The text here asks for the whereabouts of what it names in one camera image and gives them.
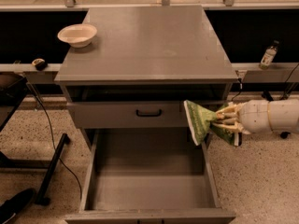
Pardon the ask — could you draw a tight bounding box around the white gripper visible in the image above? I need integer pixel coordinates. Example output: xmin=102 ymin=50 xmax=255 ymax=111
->
xmin=213 ymin=100 xmax=270 ymax=134

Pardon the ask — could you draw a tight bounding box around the green jalapeno chip bag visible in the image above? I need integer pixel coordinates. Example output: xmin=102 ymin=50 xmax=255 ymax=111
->
xmin=184 ymin=100 xmax=242 ymax=147

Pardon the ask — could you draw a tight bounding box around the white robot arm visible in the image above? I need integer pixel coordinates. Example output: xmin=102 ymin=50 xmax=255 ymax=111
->
xmin=213 ymin=99 xmax=299 ymax=134

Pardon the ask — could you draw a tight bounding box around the closed grey top drawer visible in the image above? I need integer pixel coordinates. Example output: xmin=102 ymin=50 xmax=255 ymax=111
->
xmin=67 ymin=101 xmax=188 ymax=129

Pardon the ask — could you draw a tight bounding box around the open grey middle drawer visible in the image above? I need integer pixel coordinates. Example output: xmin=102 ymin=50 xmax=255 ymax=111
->
xmin=65 ymin=128 xmax=235 ymax=224

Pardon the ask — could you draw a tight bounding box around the grey drawer cabinet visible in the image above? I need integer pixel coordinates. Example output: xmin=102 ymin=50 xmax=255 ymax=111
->
xmin=54 ymin=5 xmax=240 ymax=147

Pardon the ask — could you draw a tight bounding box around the small clear bottle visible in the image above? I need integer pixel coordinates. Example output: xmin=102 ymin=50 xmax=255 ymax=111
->
xmin=259 ymin=40 xmax=279 ymax=70

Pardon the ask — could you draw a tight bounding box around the yellow black tape measure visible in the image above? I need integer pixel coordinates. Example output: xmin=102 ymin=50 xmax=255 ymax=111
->
xmin=32 ymin=58 xmax=48 ymax=71

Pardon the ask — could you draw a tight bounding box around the black table leg left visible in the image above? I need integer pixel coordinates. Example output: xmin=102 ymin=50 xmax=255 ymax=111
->
xmin=0 ymin=133 xmax=70 ymax=206

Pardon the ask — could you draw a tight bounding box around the black shoe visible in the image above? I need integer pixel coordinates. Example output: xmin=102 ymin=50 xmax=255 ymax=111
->
xmin=0 ymin=189 xmax=36 ymax=224

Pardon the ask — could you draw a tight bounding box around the black power adapter cable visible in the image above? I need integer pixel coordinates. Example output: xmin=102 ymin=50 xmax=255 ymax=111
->
xmin=231 ymin=77 xmax=245 ymax=102

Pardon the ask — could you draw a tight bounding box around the black drawer handle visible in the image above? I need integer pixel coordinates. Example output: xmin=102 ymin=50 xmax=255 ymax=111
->
xmin=135 ymin=109 xmax=163 ymax=118

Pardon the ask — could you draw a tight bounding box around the black cable left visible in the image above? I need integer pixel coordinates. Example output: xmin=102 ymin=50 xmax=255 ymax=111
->
xmin=26 ymin=81 xmax=83 ymax=201

